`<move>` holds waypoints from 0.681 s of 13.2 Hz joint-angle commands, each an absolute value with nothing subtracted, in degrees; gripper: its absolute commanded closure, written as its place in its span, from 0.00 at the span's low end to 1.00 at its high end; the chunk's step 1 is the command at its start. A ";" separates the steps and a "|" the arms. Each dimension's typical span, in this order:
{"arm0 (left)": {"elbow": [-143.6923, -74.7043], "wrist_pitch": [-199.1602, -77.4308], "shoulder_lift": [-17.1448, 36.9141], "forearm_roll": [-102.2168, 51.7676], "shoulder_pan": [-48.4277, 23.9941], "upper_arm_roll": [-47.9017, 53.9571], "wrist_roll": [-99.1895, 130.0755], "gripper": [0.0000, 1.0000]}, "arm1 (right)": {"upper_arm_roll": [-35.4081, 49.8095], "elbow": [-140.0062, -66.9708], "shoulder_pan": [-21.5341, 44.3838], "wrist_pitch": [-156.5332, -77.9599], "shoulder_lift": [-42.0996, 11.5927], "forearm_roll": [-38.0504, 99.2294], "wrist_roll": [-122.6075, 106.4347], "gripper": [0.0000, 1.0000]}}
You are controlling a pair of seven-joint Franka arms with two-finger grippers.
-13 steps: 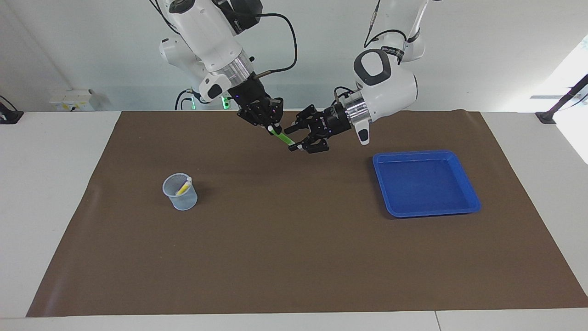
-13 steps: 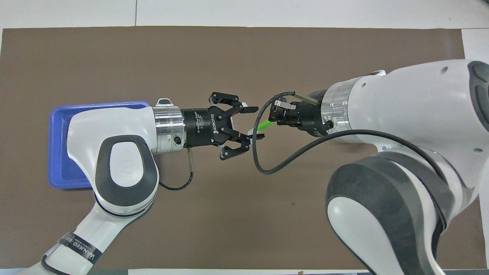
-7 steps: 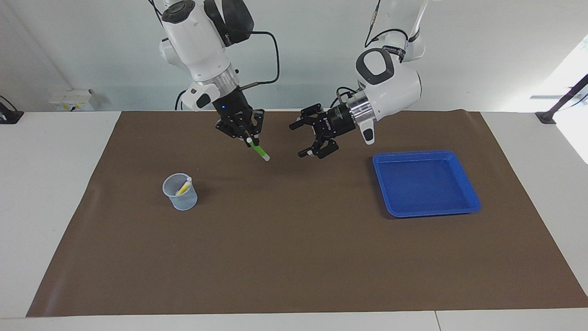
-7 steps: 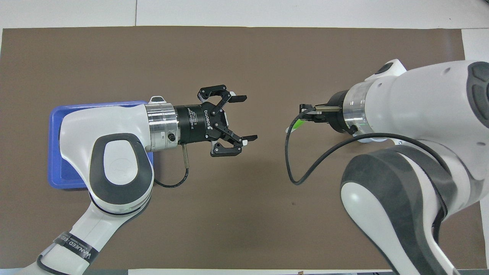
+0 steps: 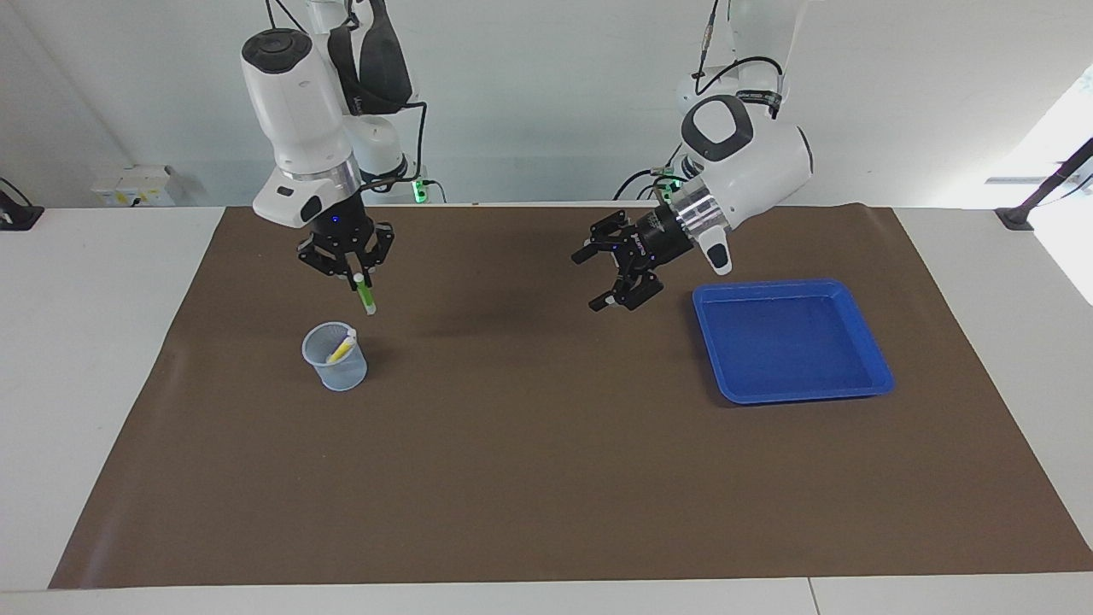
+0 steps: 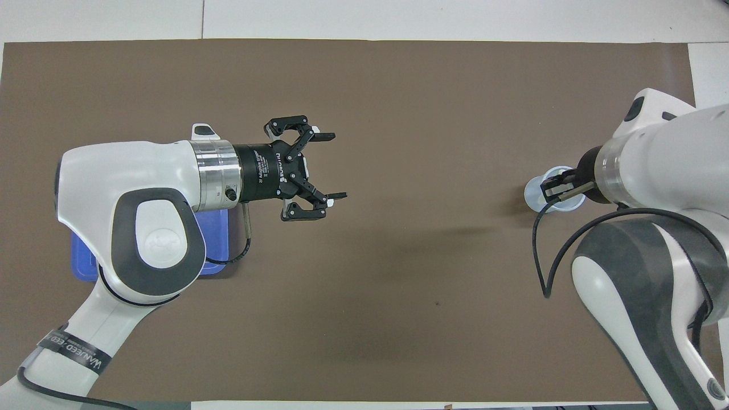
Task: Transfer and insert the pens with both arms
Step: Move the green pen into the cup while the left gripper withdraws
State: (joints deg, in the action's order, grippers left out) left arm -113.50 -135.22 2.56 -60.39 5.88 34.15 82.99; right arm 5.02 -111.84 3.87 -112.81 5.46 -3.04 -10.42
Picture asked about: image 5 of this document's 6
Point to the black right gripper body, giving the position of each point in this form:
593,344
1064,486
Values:
343,231

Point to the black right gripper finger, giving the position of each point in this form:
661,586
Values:
320,256
380,248

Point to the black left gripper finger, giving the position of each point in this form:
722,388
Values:
606,239
628,292

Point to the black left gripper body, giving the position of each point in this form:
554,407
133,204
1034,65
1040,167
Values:
662,239

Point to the green pen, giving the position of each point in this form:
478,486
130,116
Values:
366,295

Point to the yellow pen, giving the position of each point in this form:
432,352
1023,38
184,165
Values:
340,350

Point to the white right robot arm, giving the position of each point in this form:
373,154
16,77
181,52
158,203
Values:
299,111

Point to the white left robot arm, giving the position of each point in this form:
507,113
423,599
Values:
751,171

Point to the translucent pale blue cup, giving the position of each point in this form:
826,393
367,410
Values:
341,376

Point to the blue plastic tray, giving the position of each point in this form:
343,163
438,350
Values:
794,342

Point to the brown table mat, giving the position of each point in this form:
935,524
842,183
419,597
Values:
546,478

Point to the black table clamp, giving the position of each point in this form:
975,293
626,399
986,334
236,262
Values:
19,215

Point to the black angled stand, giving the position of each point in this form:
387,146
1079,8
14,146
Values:
1020,215

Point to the white wall socket strip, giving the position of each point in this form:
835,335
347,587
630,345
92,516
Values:
128,188

